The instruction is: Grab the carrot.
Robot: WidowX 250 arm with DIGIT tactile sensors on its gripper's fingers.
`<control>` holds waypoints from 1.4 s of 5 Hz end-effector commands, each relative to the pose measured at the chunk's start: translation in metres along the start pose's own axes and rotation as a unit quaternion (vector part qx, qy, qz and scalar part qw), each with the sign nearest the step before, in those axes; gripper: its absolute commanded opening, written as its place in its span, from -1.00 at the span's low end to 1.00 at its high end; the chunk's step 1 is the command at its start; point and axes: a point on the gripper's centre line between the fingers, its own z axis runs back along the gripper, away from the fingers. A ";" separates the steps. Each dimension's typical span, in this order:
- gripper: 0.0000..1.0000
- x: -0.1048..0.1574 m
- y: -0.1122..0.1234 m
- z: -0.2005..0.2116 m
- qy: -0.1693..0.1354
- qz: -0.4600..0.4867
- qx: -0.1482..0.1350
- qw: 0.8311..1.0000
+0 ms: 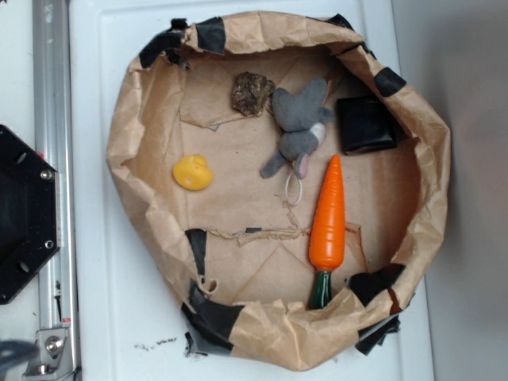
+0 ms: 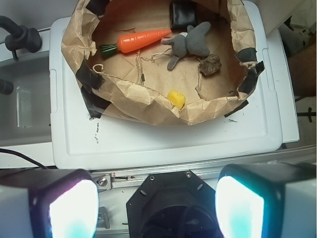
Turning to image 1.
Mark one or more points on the orange plastic toy carrot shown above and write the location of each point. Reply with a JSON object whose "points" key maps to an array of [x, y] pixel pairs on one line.
{"points": [[327, 236]]}

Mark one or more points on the brown paper bin with tape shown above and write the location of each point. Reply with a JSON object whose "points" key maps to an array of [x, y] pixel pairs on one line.
{"points": [[235, 255]]}

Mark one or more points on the yellow rubber duck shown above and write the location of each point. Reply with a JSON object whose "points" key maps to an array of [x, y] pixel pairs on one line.
{"points": [[192, 172]]}

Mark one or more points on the grey plush mouse toy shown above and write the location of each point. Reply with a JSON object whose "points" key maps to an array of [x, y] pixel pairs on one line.
{"points": [[302, 119]]}

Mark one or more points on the brown rough rock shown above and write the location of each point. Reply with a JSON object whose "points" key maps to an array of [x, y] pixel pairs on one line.
{"points": [[251, 92]]}

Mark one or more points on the black square block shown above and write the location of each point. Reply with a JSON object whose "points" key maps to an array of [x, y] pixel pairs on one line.
{"points": [[365, 125]]}

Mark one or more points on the white tray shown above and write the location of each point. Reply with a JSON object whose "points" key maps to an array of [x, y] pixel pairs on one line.
{"points": [[130, 325]]}

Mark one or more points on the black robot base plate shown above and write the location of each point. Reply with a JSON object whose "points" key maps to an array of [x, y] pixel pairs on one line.
{"points": [[29, 235]]}

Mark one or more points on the aluminium extrusion rail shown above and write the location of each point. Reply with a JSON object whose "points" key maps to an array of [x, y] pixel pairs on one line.
{"points": [[58, 291]]}

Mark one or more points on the metal corner bracket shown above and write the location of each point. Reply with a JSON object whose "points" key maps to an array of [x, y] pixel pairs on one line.
{"points": [[54, 361]]}

